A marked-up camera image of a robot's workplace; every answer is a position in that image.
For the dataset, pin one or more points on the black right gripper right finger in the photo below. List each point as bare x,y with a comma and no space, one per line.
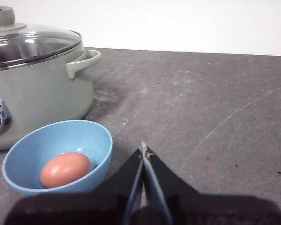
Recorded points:
164,178

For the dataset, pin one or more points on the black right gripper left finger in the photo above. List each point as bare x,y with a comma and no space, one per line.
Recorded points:
128,178

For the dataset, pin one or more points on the brown egg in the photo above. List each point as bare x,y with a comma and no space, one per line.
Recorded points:
65,170

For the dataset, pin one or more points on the glass lid with green knob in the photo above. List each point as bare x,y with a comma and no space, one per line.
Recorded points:
25,44

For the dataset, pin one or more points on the pale green electric steamer pot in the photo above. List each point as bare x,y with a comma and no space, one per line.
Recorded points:
37,93

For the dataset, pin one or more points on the blue ribbed bowl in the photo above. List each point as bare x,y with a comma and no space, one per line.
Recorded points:
61,136

